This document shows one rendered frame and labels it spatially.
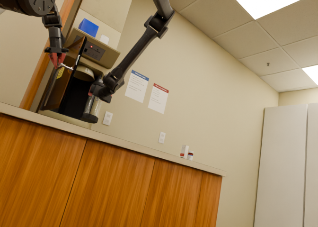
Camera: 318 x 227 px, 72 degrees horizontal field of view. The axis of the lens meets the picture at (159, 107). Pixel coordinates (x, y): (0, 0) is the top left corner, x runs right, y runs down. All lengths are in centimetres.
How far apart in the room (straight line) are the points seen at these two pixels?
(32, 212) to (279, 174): 310
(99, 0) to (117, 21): 18
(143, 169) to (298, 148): 261
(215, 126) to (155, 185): 167
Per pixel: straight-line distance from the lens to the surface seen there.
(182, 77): 258
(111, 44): 166
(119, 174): 129
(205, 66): 292
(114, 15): 176
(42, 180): 116
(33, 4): 56
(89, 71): 156
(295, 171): 354
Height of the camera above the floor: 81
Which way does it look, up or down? 16 degrees up
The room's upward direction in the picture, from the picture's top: 13 degrees clockwise
